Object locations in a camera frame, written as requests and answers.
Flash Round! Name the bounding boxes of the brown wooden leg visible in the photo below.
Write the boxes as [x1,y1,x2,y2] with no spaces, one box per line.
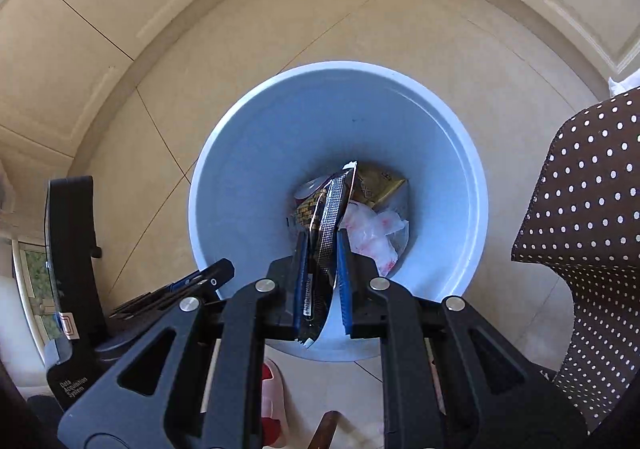
[310,410,341,449]

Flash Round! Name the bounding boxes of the gold snack bag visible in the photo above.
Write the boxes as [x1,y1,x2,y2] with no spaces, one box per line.
[350,162,408,210]

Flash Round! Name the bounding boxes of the dark foil snack wrapper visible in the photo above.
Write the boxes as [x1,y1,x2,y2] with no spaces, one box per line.
[287,160,360,349]

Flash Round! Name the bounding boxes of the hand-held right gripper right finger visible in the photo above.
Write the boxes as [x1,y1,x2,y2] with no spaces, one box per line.
[336,229,588,449]

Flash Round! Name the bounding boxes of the light blue plastic bin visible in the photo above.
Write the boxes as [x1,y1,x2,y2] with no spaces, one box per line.
[187,60,490,362]

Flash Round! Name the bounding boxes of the red white slipper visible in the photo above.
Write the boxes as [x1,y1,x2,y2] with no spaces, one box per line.
[260,359,287,449]

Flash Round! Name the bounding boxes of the brown polka dot tablecloth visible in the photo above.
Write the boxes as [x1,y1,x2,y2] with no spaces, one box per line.
[511,86,640,435]

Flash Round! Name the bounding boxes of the white pink plastic bag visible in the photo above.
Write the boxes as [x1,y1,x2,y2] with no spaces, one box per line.
[341,203,411,277]

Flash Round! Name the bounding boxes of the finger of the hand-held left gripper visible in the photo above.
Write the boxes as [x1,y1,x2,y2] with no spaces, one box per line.
[167,258,236,302]
[109,285,176,323]

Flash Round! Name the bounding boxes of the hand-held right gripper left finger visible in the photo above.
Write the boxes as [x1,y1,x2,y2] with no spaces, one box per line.
[57,231,311,449]

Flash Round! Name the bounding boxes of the white cloth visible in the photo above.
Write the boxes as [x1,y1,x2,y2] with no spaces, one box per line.
[606,75,640,97]

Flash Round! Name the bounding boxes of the cream base cabinets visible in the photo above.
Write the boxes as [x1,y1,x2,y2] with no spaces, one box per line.
[0,0,640,164]

